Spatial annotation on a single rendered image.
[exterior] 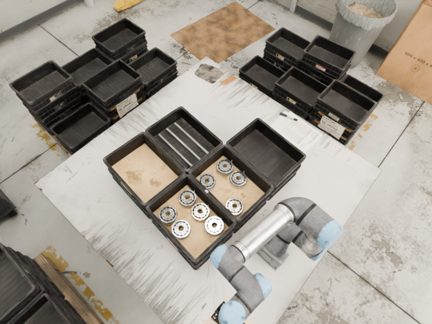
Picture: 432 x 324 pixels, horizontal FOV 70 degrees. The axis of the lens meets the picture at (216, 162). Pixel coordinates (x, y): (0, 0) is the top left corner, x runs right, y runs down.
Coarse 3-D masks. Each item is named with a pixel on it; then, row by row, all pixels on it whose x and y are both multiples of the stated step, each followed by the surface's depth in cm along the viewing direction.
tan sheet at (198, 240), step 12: (180, 192) 178; (168, 204) 174; (156, 216) 170; (180, 216) 171; (216, 216) 172; (168, 228) 167; (180, 228) 167; (192, 228) 167; (204, 228) 168; (180, 240) 164; (192, 240) 164; (204, 240) 164; (192, 252) 161
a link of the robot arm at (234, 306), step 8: (224, 304) 93; (232, 304) 92; (240, 304) 93; (224, 312) 91; (232, 312) 91; (240, 312) 91; (248, 312) 94; (224, 320) 90; (232, 320) 90; (240, 320) 90
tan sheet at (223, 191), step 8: (208, 168) 187; (216, 176) 184; (224, 176) 184; (216, 184) 181; (224, 184) 182; (248, 184) 182; (216, 192) 179; (224, 192) 179; (232, 192) 179; (240, 192) 179; (248, 192) 180; (256, 192) 180; (224, 200) 177; (248, 200) 177; (256, 200) 177; (248, 208) 175
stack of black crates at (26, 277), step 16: (0, 256) 189; (16, 256) 189; (0, 272) 184; (16, 272) 185; (32, 272) 191; (0, 288) 180; (16, 288) 180; (32, 288) 171; (48, 288) 191; (0, 304) 176; (16, 304) 167; (0, 320) 163
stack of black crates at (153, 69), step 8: (152, 48) 289; (144, 56) 285; (152, 56) 294; (160, 56) 293; (168, 56) 284; (128, 64) 277; (136, 64) 284; (144, 64) 292; (152, 64) 293; (160, 64) 293; (168, 64) 293; (176, 64) 282; (144, 72) 287; (152, 72) 288; (160, 72) 288; (168, 72) 282; (176, 72) 290; (144, 80) 282; (152, 80) 270; (160, 80) 279; (168, 80) 290; (144, 88) 274; (152, 88) 278; (160, 88) 287
